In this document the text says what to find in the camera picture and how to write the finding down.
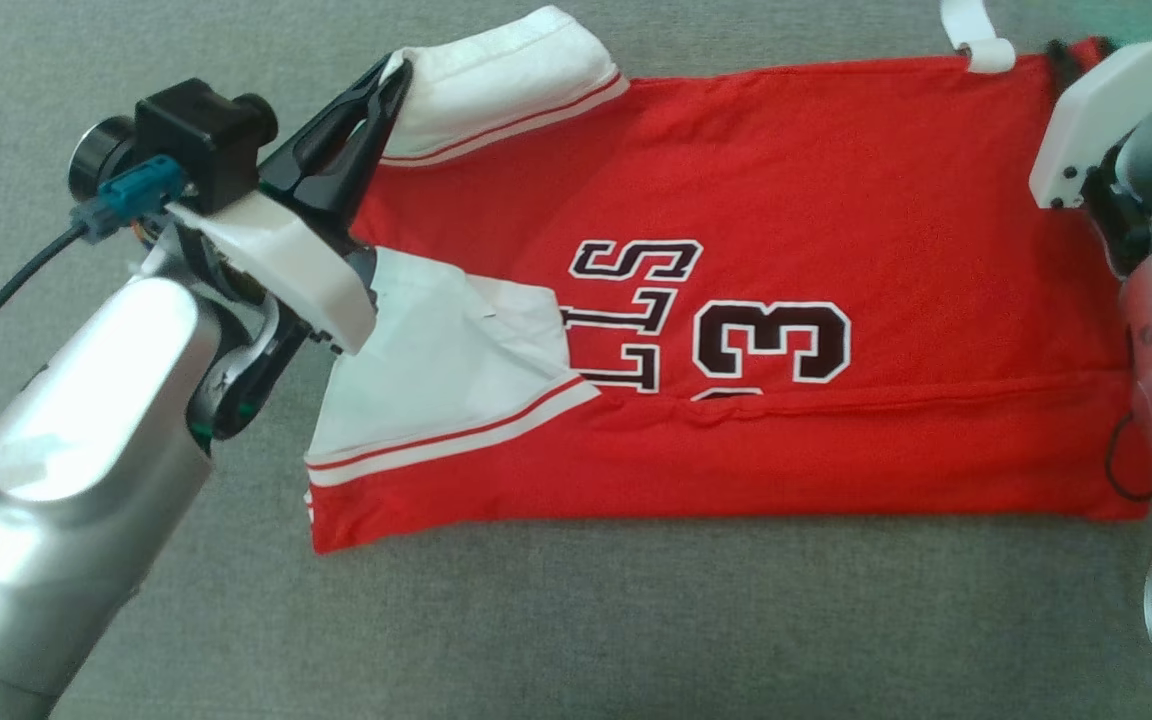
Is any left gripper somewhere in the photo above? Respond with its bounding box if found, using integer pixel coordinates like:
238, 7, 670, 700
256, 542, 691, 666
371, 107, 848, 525
169, 54, 416, 358

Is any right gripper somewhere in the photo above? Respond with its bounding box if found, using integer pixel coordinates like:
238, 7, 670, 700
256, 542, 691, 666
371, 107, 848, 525
1028, 37, 1152, 211

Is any red Bulls basketball jersey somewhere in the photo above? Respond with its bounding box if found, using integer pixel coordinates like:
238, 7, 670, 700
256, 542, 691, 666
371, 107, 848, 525
304, 0, 1152, 556

